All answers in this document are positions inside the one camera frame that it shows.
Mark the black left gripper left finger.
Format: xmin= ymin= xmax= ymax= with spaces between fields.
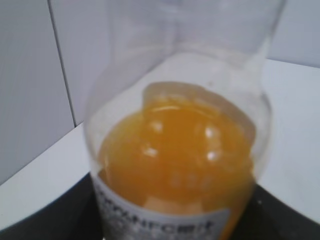
xmin=0 ymin=174 xmax=103 ymax=240

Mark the NFC orange juice bottle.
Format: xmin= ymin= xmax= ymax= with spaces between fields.
xmin=83 ymin=0 xmax=285 ymax=240

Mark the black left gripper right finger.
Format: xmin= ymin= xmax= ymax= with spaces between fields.
xmin=231 ymin=185 xmax=320 ymax=240

